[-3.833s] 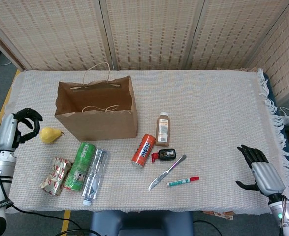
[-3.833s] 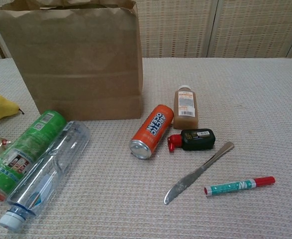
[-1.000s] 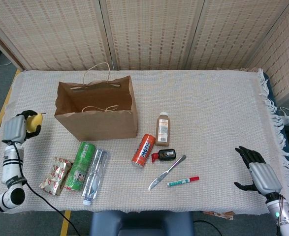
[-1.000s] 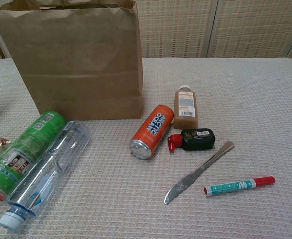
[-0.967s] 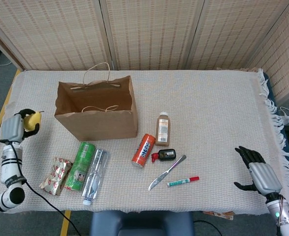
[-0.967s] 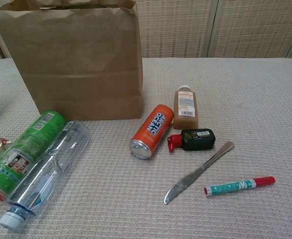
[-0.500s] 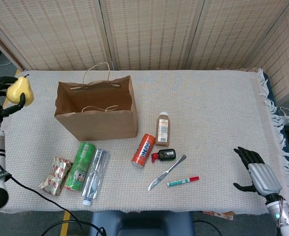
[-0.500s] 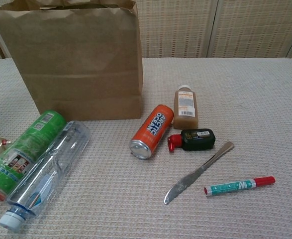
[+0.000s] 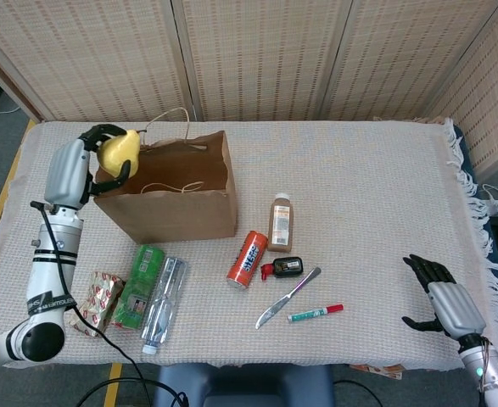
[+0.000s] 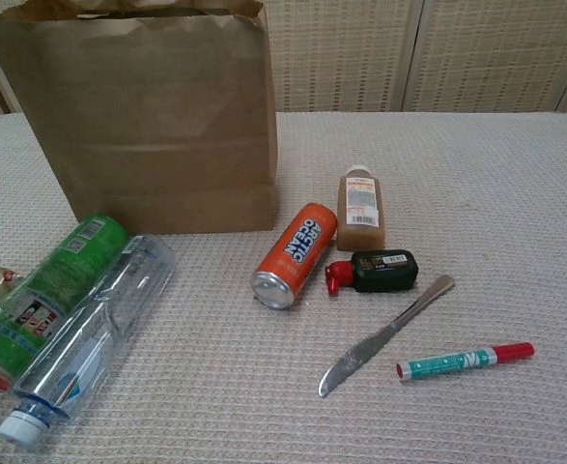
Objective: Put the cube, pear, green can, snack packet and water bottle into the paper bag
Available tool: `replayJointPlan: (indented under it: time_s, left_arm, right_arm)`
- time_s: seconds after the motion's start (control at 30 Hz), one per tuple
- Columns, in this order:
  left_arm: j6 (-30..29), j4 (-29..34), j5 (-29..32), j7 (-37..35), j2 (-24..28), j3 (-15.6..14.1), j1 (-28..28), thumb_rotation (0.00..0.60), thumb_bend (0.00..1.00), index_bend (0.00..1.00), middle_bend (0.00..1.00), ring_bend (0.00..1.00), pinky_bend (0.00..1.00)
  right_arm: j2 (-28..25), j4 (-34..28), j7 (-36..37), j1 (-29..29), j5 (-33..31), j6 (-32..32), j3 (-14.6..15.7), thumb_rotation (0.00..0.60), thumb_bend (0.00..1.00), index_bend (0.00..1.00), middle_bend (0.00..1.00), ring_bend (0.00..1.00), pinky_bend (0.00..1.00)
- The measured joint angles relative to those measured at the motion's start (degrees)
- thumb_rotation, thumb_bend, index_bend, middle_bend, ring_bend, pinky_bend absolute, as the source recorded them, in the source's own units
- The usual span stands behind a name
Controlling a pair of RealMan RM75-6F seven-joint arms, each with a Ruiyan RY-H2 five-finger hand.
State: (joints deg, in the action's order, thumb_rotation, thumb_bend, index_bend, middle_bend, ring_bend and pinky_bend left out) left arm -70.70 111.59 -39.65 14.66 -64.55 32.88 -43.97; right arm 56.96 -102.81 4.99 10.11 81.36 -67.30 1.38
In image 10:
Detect green chips canister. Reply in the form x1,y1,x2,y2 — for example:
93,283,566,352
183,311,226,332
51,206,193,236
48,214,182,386
0,214,130,389

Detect clear plastic water bottle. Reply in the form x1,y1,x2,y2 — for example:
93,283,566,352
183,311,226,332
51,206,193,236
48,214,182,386
0,235,176,447

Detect brown paper bag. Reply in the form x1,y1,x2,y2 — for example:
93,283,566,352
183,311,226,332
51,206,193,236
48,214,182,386
0,0,280,236

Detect orange Arctic Ocean can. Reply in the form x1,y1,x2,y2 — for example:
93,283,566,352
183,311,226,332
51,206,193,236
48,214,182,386
250,202,339,310

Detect brown juice bottle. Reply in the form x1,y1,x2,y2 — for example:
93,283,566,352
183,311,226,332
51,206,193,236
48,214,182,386
335,164,388,252

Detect black bottle red cap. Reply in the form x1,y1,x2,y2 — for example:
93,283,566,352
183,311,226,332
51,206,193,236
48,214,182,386
325,248,419,297

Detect metal table knife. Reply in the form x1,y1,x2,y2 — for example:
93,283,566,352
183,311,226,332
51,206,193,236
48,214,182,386
318,274,457,399

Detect white woven tablecloth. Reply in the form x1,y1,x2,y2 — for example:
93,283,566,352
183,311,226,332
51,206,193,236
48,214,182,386
0,111,567,464

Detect green marker red cap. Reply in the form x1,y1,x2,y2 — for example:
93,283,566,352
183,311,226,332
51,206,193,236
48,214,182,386
396,341,535,383

